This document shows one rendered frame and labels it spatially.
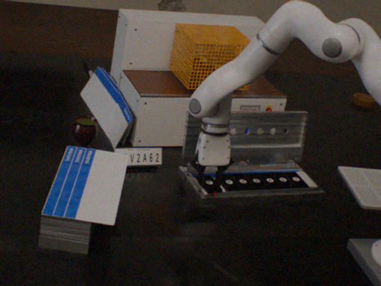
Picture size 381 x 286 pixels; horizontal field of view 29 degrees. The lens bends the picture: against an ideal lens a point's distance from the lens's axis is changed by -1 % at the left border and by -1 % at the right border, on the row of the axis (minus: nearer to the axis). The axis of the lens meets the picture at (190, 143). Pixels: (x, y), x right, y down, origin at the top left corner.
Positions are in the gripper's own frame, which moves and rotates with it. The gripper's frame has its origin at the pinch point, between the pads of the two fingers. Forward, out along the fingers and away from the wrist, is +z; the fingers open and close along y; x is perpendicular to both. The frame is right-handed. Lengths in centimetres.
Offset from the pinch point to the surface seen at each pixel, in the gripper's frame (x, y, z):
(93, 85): 67, -20, -16
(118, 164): -0.3, -30.1, -5.7
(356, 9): 165, 163, -45
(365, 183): 0, 60, 4
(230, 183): -0.6, 6.8, 1.5
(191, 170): 10.6, -1.8, 0.4
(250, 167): 11.3, 19.9, 0.2
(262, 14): 173, 105, -38
